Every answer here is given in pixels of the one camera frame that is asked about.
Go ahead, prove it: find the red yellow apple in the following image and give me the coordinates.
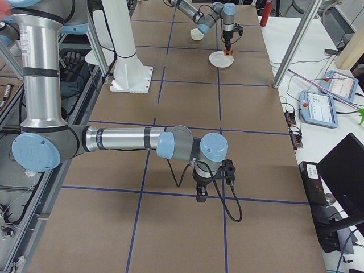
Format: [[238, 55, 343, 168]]
[[223, 48, 233, 56]]

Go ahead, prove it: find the white plate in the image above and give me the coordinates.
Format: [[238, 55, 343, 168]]
[[209, 51, 234, 68]]

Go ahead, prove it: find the white bowl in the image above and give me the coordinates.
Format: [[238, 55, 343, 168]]
[[190, 28, 204, 41]]

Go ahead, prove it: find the red bottle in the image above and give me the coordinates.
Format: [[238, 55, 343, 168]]
[[260, 0, 273, 27]]

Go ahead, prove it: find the thin metal rod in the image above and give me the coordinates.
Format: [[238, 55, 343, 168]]
[[287, 69, 364, 110]]

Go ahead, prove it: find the upper orange circuit board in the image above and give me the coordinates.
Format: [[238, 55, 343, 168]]
[[284, 111, 296, 127]]

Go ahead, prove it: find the orange circuit board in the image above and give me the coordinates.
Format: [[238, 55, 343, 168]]
[[284, 111, 296, 127], [289, 130, 303, 151]]

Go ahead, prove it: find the lower orange circuit board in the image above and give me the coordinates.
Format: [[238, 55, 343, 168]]
[[289, 130, 303, 151]]

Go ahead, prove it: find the near teach pendant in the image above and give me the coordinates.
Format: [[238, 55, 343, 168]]
[[300, 90, 338, 128]]

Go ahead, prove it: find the teach pendant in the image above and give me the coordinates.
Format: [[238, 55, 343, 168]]
[[321, 70, 359, 102], [300, 90, 338, 128]]

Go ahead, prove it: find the black computer box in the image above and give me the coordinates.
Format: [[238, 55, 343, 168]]
[[299, 161, 331, 206]]

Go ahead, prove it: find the far teach pendant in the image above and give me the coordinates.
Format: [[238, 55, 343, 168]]
[[321, 70, 359, 102]]

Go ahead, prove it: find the black monitor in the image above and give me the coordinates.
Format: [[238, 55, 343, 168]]
[[318, 133, 363, 214]]

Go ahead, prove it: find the green plastic clip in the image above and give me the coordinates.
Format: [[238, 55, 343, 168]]
[[357, 109, 364, 125]]

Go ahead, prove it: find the black camera cable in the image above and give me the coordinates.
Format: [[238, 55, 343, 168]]
[[167, 159, 243, 222]]

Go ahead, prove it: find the aluminium frame post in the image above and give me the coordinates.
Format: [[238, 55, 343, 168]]
[[272, 0, 322, 88]]

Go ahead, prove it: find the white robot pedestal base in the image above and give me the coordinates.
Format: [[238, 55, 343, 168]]
[[102, 0, 153, 94]]

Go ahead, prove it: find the blue cable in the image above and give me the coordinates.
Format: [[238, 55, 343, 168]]
[[334, 227, 359, 273]]

